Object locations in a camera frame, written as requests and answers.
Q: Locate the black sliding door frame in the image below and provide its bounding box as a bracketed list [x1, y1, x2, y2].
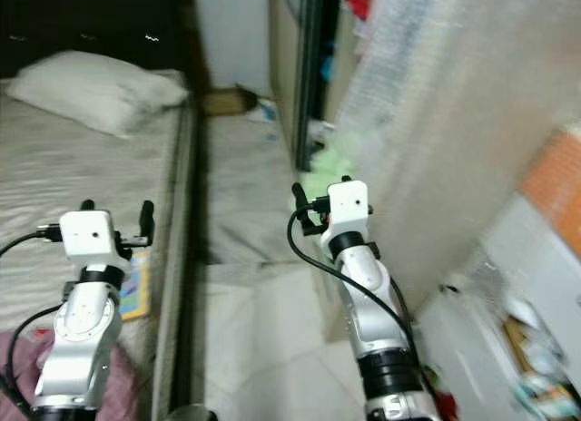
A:
[295, 0, 339, 173]

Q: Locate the orange panel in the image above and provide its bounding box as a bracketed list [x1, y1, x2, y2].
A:
[517, 126, 581, 233]

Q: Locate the long black left arm cable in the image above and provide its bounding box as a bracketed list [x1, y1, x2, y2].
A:
[0, 225, 66, 259]

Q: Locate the white pillow with lettering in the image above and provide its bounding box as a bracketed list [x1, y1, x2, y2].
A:
[5, 51, 191, 140]

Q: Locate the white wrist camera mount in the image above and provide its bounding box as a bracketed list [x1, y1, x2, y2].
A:
[325, 181, 371, 250]
[59, 210, 129, 276]

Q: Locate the light green garment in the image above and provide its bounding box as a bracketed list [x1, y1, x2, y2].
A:
[300, 126, 361, 206]

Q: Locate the pink cartoon print blanket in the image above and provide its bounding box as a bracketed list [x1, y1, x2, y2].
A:
[0, 326, 139, 421]

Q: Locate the dark tufted headboard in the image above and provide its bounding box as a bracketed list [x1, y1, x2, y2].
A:
[0, 0, 193, 83]

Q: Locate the white cabinet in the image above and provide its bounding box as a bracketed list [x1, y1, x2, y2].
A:
[418, 194, 581, 421]

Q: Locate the brown cardboard box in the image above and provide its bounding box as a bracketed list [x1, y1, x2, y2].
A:
[202, 88, 261, 119]

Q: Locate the beige quilted mattress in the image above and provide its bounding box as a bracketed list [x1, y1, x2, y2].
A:
[0, 72, 197, 421]

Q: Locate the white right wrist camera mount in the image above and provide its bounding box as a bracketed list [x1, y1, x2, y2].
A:
[325, 181, 371, 250]

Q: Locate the silver left robot leg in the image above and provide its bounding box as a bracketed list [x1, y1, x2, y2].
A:
[168, 403, 219, 421]

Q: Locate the colourful yellow-edged picture book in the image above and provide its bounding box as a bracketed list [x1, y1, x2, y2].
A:
[123, 249, 152, 324]

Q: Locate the short black left arm cable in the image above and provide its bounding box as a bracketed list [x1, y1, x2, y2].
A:
[5, 303, 71, 406]

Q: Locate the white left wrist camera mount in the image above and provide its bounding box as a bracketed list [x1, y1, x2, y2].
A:
[59, 210, 129, 276]

